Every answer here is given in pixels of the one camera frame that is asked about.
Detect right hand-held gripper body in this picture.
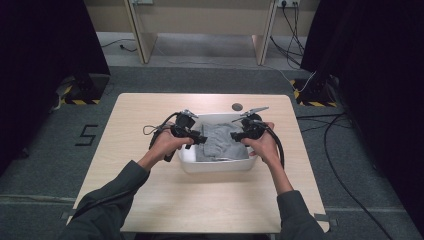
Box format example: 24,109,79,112
232,106,270,140

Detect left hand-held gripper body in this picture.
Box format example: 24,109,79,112
171,109,201,138

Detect grey shorts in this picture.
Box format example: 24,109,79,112
194,122,250,163

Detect white plastic bin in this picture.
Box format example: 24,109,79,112
177,112,260,174

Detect person's right hand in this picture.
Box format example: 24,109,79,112
240,121,283,168

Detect person's left hand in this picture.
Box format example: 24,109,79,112
146,124,194,164

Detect black stand base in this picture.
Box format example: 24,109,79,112
289,74,339,108
59,73,111,106

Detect grey tape piece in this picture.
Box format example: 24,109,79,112
313,213,338,228

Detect black curtain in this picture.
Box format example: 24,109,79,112
299,0,424,231
0,0,111,176

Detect right hand-held gripper cable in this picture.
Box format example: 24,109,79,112
257,120,286,170

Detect thin white cable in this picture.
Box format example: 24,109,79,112
154,46,316,94

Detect long black floor cable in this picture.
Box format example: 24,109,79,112
295,112,396,240

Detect bundle of black cables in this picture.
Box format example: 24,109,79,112
269,3,306,70

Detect black cable with plug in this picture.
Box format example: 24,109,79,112
100,38,138,54

